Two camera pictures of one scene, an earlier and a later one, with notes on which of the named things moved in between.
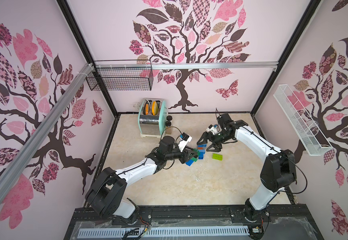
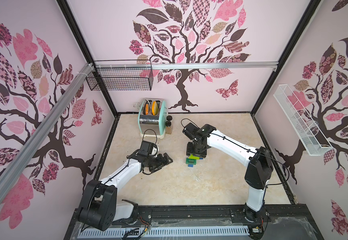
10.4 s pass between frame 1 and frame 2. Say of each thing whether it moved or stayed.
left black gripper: moved
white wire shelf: stayed
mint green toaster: stayed
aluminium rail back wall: stayed
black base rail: stayed
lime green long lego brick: moved
